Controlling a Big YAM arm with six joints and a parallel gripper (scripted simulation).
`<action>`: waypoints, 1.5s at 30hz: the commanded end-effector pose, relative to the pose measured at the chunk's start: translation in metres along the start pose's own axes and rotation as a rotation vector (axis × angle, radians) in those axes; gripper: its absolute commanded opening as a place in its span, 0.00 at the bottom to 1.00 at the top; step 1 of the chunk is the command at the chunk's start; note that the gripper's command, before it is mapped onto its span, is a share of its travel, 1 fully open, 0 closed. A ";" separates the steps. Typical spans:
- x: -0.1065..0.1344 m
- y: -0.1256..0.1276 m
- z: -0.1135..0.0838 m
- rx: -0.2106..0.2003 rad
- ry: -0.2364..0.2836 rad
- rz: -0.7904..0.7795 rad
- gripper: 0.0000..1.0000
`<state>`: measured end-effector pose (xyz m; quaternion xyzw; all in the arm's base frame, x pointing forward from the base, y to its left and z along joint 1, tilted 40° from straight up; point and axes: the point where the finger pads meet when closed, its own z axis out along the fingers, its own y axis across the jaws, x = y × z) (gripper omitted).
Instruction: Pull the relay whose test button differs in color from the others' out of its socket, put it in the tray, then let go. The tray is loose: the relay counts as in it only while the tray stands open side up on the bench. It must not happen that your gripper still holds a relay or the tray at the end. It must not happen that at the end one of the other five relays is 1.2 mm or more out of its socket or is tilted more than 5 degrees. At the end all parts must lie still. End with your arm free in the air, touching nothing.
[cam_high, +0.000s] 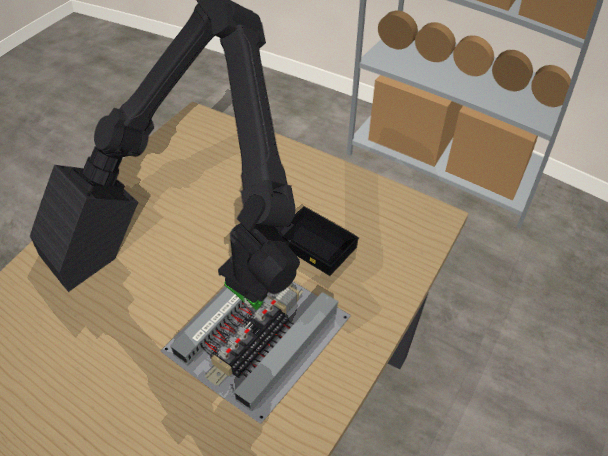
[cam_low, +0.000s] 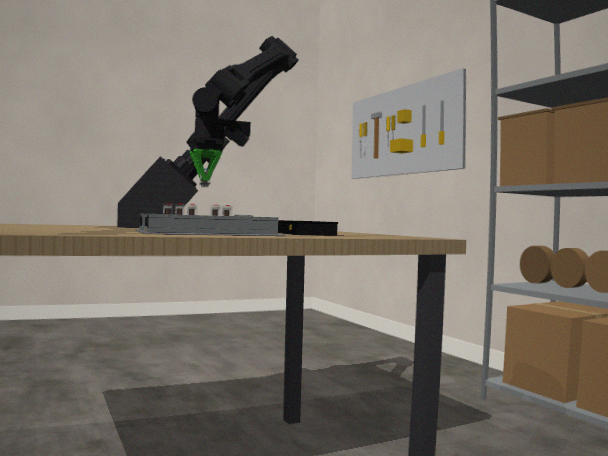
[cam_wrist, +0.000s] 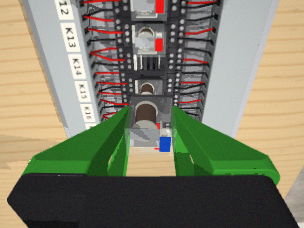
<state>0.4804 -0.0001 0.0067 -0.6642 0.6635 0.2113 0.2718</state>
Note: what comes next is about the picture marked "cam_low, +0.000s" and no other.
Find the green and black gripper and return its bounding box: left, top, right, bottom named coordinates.
left=190, top=116, right=224, bottom=181

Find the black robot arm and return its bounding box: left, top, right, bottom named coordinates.
left=167, top=36, right=299, bottom=186

